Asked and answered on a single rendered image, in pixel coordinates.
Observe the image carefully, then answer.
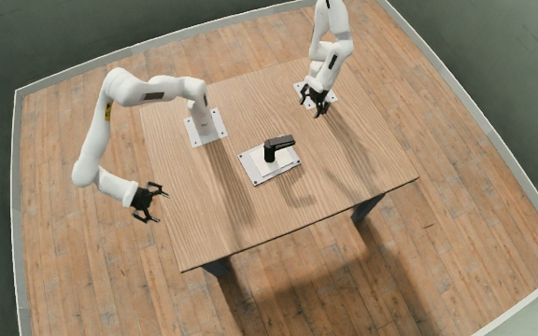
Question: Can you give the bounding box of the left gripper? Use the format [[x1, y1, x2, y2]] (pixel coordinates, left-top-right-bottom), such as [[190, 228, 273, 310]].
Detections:
[[299, 83, 331, 119]]

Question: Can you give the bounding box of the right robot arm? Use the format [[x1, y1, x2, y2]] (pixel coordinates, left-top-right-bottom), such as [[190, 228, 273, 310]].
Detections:
[[71, 67, 215, 208]]

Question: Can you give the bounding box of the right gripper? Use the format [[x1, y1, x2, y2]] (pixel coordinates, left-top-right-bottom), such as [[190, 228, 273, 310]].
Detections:
[[129, 180, 169, 223]]

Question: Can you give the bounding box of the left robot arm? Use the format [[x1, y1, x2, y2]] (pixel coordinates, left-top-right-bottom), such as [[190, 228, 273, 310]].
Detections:
[[304, 0, 353, 93]]

